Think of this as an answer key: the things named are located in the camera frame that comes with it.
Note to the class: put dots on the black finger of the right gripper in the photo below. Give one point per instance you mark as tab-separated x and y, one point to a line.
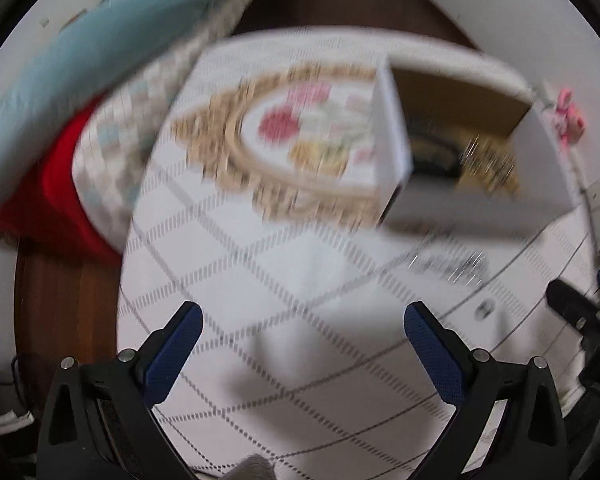
578	311

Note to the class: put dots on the white cardboard box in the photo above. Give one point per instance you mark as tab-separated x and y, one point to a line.
514	181

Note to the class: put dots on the light blue quilt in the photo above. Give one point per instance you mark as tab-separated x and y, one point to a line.
86	58

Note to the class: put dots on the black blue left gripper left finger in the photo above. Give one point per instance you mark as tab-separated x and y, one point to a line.
98	422

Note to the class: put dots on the pink panther plush toy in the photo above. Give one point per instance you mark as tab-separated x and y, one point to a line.
568	121

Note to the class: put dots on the black smartwatch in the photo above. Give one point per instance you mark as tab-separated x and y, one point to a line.
435	157

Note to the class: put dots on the checkered bed sheet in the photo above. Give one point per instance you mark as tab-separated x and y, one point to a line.
112	152

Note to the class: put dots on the red blanket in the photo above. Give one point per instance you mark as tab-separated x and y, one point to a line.
45	207

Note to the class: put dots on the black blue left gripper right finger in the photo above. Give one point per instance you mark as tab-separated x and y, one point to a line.
507	422

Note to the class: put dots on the white patterned tablecloth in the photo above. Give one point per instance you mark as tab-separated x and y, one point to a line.
257	205

